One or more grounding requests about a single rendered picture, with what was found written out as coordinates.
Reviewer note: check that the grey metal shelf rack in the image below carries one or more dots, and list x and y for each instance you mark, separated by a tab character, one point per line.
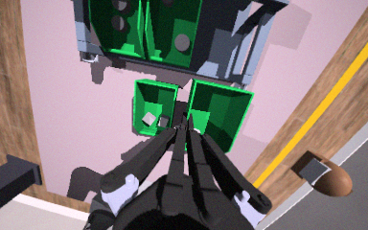
222	38

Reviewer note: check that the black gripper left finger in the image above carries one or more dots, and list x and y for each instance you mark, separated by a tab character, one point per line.
121	185

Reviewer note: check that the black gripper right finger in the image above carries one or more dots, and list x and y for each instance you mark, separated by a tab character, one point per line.
252	203

